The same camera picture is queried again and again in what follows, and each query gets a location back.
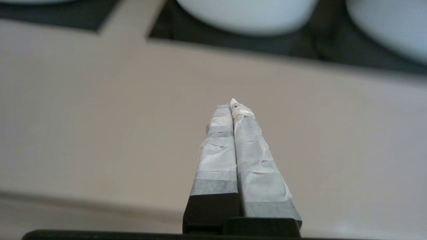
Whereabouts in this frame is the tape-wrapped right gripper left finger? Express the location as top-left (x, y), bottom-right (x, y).
top-left (182, 103), bottom-right (242, 234)

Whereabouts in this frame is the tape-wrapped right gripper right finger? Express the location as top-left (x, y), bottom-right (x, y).
top-left (230, 98), bottom-right (303, 221)

